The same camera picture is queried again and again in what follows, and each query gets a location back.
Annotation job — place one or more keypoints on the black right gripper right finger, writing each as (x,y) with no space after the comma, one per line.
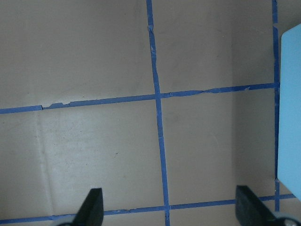
(250,211)

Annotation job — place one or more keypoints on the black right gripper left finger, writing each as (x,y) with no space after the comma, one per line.
(91,212)

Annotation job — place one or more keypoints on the turquoise plastic bin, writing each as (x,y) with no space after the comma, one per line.
(289,141)

